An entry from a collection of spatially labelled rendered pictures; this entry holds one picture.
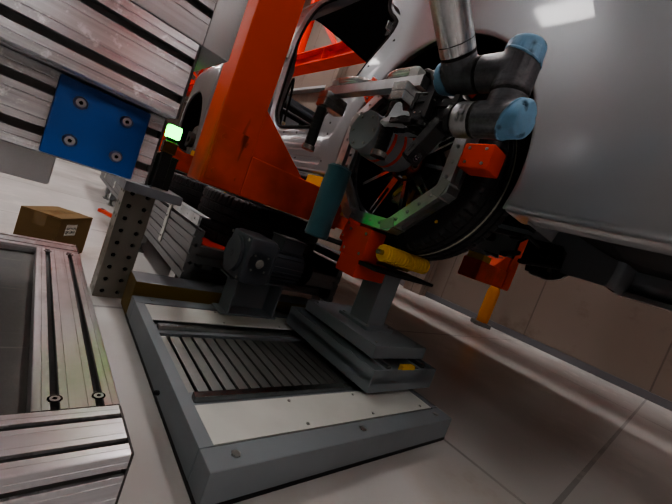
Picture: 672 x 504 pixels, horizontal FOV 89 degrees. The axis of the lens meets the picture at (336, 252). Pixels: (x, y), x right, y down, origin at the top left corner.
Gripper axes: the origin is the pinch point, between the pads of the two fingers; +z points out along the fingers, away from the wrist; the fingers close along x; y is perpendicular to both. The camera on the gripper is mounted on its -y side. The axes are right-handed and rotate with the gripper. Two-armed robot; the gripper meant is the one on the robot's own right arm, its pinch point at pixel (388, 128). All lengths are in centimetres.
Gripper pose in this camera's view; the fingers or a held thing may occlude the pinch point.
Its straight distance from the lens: 96.9
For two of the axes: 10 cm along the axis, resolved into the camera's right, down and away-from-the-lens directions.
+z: -6.1, -2.8, 7.4
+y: 3.5, -9.4, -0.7
